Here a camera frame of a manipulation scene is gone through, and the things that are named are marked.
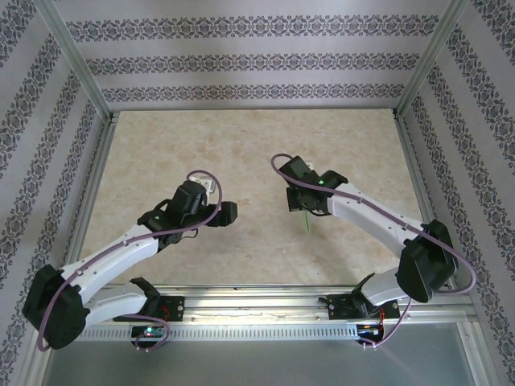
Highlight grey metal sheet panel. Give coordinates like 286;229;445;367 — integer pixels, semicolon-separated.
34;323;484;386

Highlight small controller board green light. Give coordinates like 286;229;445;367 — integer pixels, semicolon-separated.
131;326;164;339

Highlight thin black left gripper cable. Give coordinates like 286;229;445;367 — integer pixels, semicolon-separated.
160;226;199;245

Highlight aluminium mounting rail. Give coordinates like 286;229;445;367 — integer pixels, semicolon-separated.
38;285;478;323

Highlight aluminium side rail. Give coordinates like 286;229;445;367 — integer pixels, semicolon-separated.
393;110;459;291
57;111;121;291

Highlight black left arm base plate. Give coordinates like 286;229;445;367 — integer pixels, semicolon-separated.
159;295;185;322

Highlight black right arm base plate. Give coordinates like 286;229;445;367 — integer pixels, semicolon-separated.
328;293;400;322

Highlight slotted grey cable duct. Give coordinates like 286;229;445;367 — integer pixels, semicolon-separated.
55;324;360;341

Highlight aluminium frame post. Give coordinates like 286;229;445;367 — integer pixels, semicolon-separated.
395;0;472;120
38;0;113;121

